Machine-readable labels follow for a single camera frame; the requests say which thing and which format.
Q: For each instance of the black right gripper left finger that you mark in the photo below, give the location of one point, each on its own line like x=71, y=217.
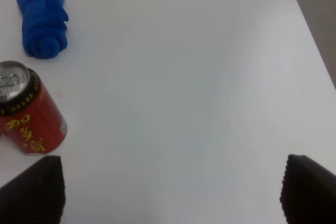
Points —
x=37, y=195

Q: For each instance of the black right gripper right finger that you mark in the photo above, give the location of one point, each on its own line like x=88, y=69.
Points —
x=308, y=191

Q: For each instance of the red drink can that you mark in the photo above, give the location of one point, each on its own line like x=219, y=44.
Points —
x=29, y=115

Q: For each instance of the blue rolled towel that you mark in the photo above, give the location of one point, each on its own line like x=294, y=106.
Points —
x=43, y=27

